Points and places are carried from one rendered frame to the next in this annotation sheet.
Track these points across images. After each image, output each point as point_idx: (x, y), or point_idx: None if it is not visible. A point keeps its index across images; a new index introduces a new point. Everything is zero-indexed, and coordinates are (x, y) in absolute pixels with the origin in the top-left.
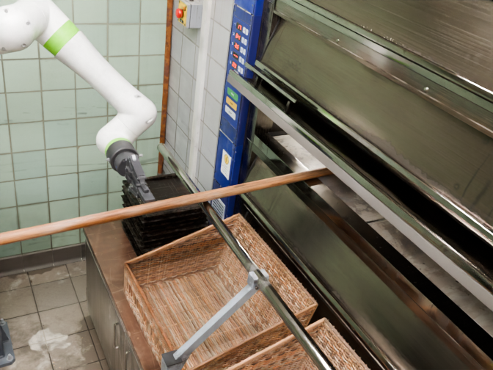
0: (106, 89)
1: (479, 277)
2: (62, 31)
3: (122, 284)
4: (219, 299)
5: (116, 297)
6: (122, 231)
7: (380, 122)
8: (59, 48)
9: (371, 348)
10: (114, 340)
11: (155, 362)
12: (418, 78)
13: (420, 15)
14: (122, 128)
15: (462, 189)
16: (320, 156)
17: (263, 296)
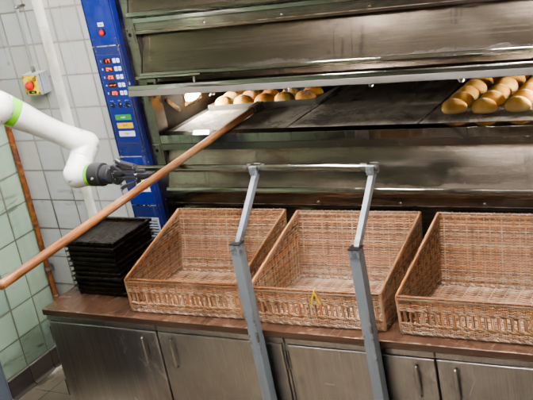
0: (59, 132)
1: (366, 73)
2: (15, 102)
3: (124, 309)
4: (205, 277)
5: (129, 316)
6: (79, 294)
7: (263, 51)
8: (18, 116)
9: (338, 191)
10: (146, 355)
11: (201, 317)
12: (273, 11)
13: None
14: (83, 158)
15: (331, 51)
16: (243, 86)
17: None
